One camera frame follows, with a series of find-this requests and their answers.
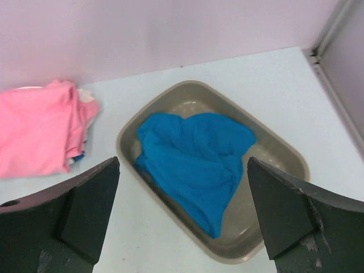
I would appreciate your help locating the pink folded t shirt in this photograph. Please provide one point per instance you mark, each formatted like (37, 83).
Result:
(44, 129)

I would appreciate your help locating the aluminium corner post right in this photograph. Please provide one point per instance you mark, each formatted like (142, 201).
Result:
(337, 59)

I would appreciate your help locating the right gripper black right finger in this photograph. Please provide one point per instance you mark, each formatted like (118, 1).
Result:
(305, 228)

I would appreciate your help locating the beige plastic tray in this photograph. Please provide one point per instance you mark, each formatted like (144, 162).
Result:
(240, 237)

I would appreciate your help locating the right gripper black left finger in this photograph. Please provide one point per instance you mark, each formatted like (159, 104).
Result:
(63, 227)

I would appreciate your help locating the blue t shirt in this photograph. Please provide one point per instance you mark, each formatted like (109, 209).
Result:
(196, 161)

